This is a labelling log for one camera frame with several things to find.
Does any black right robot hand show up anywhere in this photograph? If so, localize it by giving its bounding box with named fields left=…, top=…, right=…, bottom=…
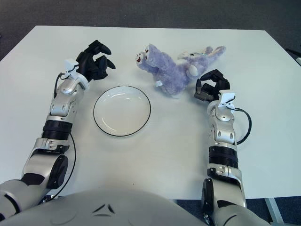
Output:
left=194, top=69, right=230, bottom=102

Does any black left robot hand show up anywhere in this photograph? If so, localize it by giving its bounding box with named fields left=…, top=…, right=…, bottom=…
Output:
left=76, top=40, right=117, bottom=82

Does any purple plush bunny doll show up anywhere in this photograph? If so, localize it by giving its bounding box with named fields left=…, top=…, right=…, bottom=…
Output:
left=135, top=43, right=227, bottom=99

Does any white plate with black rim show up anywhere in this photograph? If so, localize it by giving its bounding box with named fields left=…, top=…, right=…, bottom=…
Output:
left=93, top=86, right=151, bottom=137

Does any black furniture foot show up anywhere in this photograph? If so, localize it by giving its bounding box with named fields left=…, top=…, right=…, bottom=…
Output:
left=285, top=48, right=301, bottom=57

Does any grey table leg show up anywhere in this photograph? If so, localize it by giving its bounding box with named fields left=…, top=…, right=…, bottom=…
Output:
left=265, top=197, right=292, bottom=226

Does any grey robot torso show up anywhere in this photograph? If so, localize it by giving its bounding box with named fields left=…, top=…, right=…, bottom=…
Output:
left=0, top=188, right=212, bottom=226

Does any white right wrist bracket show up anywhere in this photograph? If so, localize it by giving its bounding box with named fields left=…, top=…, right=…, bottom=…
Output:
left=218, top=92, right=237, bottom=109

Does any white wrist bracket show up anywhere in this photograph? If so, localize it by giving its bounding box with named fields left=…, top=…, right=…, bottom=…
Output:
left=63, top=59, right=79, bottom=77
left=218, top=92, right=237, bottom=109

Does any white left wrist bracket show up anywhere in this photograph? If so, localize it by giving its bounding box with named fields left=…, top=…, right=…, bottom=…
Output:
left=63, top=59, right=79, bottom=77

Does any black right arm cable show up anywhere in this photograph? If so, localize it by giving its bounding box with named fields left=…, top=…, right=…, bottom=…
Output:
left=234, top=107, right=252, bottom=145

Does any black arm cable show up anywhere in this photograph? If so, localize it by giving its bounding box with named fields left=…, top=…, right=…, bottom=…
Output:
left=43, top=72, right=77, bottom=203
left=234, top=107, right=252, bottom=145

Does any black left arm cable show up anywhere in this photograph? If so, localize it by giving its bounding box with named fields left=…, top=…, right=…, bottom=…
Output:
left=43, top=72, right=77, bottom=203

